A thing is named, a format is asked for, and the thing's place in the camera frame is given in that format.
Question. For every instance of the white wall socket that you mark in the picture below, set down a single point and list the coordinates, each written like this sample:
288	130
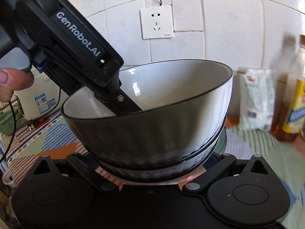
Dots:
156	21

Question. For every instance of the amber liquid bottle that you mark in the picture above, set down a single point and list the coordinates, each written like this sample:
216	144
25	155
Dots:
280	130

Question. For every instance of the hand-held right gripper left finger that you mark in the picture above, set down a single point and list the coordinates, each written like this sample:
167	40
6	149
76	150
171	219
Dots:
81	169

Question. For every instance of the green egg print plate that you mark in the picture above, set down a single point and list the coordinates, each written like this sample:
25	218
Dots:
225	137

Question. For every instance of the white rice cooker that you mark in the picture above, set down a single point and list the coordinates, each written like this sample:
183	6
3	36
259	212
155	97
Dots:
26	105

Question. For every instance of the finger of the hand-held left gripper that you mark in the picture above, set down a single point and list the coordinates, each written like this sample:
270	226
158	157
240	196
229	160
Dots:
124	103

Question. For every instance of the green plastic basket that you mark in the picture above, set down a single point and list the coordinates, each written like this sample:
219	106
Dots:
7	124

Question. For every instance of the person's left hand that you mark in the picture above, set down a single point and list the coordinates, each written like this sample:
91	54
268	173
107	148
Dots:
14	81

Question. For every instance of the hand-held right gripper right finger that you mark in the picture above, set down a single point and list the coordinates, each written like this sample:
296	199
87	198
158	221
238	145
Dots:
214	169

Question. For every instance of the patchwork table mat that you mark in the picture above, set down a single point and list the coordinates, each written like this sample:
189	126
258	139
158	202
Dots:
257	152

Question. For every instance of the white plastic bag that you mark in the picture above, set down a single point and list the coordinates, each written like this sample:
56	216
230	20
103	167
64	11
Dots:
257	100

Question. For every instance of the yellow label oil bottle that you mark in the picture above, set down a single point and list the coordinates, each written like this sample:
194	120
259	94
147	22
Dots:
295	109

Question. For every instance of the white ribbed bowl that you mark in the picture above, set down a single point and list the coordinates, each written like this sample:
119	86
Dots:
154	138
166	173

